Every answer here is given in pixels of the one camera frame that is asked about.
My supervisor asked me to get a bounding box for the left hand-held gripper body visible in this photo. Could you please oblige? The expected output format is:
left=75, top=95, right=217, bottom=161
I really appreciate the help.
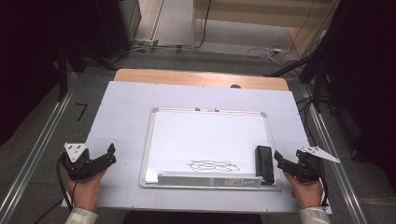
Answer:
left=60, top=142, right=101, bottom=182

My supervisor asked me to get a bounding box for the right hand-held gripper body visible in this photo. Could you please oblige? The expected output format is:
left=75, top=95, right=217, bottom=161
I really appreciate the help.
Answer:
left=294, top=145, right=341, bottom=184

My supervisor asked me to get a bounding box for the black whiteboard eraser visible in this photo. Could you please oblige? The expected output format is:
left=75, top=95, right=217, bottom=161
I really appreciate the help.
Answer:
left=254, top=145, right=276, bottom=186

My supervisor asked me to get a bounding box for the white whiteboard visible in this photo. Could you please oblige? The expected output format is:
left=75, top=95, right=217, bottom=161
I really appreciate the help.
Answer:
left=138, top=106, right=283, bottom=191

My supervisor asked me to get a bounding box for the person's right hand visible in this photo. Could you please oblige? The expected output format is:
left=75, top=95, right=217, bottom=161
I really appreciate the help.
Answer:
left=283, top=172, right=325, bottom=210

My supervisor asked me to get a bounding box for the person's left hand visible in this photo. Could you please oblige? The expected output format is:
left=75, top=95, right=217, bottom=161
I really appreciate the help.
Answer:
left=65, top=169, right=107, bottom=213

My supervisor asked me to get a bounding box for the black metal stand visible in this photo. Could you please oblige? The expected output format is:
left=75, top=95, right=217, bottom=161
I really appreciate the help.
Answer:
left=56, top=42, right=70, bottom=103
left=263, top=29, right=345, bottom=114

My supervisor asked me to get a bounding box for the grey whiteboard pen tray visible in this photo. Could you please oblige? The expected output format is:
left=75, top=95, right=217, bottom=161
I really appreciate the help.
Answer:
left=156, top=172, right=264, bottom=189

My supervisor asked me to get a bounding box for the person's dark lap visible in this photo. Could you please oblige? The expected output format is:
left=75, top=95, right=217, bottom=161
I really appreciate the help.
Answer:
left=122, top=210, right=264, bottom=224

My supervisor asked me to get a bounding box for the wooden table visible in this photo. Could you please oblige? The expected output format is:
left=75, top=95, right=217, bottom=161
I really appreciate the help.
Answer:
left=113, top=68, right=290, bottom=92

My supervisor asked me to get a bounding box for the black cabinet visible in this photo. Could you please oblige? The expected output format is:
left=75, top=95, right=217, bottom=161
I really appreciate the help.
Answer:
left=92, top=0, right=143, bottom=60

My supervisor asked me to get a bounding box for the light wooden shelf unit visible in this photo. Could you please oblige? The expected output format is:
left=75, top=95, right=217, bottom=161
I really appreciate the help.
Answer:
left=191, top=0, right=341, bottom=59

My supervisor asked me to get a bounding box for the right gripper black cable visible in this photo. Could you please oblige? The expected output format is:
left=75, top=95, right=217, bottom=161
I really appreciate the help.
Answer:
left=310, top=161, right=331, bottom=208

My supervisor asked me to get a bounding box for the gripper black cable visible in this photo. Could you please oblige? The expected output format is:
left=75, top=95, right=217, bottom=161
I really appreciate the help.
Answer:
left=33, top=154, right=75, bottom=224
left=310, top=161, right=331, bottom=208

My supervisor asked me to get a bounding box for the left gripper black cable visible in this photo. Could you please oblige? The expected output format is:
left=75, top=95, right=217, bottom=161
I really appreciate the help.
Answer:
left=33, top=154, right=75, bottom=224

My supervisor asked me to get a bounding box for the aluminium floor rail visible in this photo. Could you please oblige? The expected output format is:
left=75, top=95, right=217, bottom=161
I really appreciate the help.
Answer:
left=0, top=72, right=79, bottom=224
left=299, top=83, right=371, bottom=224

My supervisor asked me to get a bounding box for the white floor cable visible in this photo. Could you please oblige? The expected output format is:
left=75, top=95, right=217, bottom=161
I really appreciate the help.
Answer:
left=246, top=44, right=293, bottom=67

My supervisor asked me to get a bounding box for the hanging black cable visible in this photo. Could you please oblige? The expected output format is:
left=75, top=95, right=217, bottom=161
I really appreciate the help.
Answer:
left=193, top=0, right=213, bottom=49

